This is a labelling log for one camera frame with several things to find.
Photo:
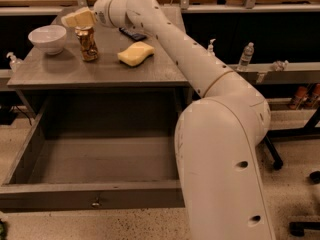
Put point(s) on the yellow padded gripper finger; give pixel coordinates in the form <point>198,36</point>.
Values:
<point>83,17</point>

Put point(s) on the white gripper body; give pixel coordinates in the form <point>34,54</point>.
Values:
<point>101,13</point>

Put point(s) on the orange soda can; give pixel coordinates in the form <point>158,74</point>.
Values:
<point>88,48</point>

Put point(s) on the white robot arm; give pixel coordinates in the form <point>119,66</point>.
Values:
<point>215,137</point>

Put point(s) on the open grey top drawer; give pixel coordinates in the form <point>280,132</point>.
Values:
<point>97,152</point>

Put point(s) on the white bowl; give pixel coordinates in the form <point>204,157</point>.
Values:
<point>49,39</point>

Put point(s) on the yellow sponge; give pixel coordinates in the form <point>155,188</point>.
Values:
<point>136,53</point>

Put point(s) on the clear pump bottle at left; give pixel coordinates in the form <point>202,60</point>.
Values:
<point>14,62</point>

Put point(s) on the clear water bottle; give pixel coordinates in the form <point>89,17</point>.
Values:
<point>246,57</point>

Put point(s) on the crumpled clear wrapper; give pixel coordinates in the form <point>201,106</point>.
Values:
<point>279,65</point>

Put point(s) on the orange bottles under bench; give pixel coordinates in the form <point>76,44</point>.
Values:
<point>305,97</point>

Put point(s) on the black chair base legs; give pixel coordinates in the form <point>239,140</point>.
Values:
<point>291,195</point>

